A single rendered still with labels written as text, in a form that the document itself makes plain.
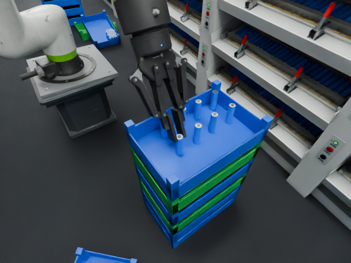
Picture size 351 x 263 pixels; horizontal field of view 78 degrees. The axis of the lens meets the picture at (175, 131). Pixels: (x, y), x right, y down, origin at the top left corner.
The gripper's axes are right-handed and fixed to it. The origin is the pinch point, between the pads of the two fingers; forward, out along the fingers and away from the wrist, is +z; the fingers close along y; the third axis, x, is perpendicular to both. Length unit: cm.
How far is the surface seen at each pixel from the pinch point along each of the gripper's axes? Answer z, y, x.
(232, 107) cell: 2.6, -17.3, 0.8
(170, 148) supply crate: 7.5, 1.2, -3.8
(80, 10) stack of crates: -46, -33, -189
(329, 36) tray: -6, -52, 6
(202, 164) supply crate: 11.0, -2.5, 3.9
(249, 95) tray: 20, -57, -29
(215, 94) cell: -0.2, -17.3, -5.0
